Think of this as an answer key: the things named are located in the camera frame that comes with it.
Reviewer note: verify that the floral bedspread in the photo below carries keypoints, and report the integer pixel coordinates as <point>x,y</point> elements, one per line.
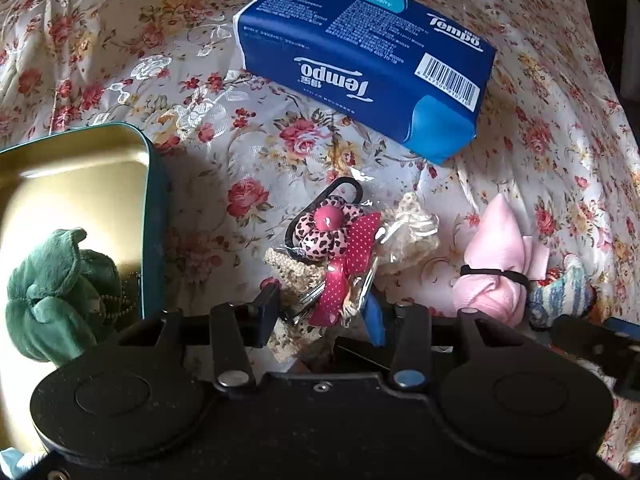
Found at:
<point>165,60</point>

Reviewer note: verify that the teal tin box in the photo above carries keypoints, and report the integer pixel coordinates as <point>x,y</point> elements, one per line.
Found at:
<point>85,195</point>

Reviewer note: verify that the striped knitted pouch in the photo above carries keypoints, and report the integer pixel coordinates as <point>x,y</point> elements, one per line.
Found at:
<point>560,292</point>

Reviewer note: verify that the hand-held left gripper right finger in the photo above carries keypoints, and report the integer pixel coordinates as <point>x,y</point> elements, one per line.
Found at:
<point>374,317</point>

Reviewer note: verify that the green plush toy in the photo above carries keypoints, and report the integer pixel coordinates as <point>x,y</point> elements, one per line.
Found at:
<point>55,295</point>

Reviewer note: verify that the pink cloth bundle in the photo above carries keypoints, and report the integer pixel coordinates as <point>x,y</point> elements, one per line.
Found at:
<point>492,260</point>

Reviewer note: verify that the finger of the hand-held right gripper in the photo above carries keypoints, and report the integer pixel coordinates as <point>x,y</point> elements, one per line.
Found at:
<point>590,342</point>

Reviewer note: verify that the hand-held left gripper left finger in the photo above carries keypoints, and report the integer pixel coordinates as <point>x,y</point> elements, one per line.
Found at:
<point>267,312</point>

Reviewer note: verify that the blue tissue pack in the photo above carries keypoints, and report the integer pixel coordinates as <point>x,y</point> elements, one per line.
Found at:
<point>370,55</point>

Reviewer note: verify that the clear packet of hair accessories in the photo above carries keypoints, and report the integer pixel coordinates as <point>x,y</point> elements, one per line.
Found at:
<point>340,250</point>

